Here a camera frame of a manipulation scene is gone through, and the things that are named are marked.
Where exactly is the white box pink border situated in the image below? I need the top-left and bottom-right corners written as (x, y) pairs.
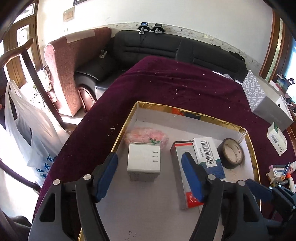
top-left (192, 137), bottom-right (226, 181)

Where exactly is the white green label medicine box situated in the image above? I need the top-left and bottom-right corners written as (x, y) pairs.
top-left (127, 143), bottom-right (161, 182)

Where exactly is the pink fluffy plush toy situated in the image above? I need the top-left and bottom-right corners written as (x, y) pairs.
top-left (125, 127), bottom-right (169, 149)

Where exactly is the white blue open medicine box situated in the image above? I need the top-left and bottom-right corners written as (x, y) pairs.
top-left (266, 165), bottom-right (286, 184)

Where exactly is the dark pen with orange cap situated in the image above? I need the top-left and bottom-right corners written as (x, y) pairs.
top-left (282, 162), bottom-right (290, 178)

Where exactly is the white bottle orange cap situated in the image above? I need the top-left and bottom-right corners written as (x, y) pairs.
top-left (286, 173), bottom-right (296, 193)

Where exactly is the black tape roll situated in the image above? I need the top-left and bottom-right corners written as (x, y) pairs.
top-left (217, 138), bottom-right (245, 170)

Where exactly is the grey red slim box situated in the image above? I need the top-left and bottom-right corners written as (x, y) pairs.
top-left (170, 141), bottom-right (203, 210)

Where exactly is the white plastic bag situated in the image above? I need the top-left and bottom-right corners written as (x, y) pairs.
top-left (4, 80), bottom-right (69, 186)

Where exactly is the white gold-rimmed tray box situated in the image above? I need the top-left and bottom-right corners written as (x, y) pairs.
top-left (96, 101), bottom-right (260, 240)

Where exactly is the grey open shoebox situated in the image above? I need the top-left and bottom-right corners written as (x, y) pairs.
top-left (242, 71), bottom-right (293, 131)

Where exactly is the dark red bedspread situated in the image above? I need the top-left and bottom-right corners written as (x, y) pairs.
top-left (38, 56), bottom-right (295, 203)

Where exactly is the red fabric armchair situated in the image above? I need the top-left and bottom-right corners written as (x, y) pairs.
top-left (43, 27), bottom-right (111, 117)

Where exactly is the dark wooden chair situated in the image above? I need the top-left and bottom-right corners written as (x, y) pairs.
top-left (1, 38), bottom-right (69, 185)

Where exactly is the black leather sofa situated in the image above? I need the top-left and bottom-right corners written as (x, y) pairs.
top-left (74, 31), bottom-right (248, 111)

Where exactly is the framed landscape painting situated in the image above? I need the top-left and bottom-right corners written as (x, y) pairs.
top-left (73, 0), bottom-right (87, 6)

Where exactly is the right small camera on sofa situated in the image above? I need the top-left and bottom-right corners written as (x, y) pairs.
top-left (151, 23), bottom-right (166, 35)

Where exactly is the small camera on sofa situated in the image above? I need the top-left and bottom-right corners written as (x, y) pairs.
top-left (137, 22), bottom-right (151, 35)
top-left (151, 23), bottom-right (166, 35)

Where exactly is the left small camera on sofa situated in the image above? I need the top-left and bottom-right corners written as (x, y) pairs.
top-left (137, 22), bottom-right (151, 35)

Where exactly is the small wall plaque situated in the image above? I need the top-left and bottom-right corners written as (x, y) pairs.
top-left (63, 7), bottom-right (75, 22)

